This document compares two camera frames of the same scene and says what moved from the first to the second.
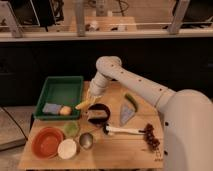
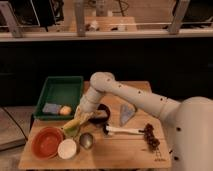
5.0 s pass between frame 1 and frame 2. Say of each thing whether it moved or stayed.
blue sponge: stayed
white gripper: moved
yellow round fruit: stayed
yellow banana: moved
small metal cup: stayed
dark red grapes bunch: stayed
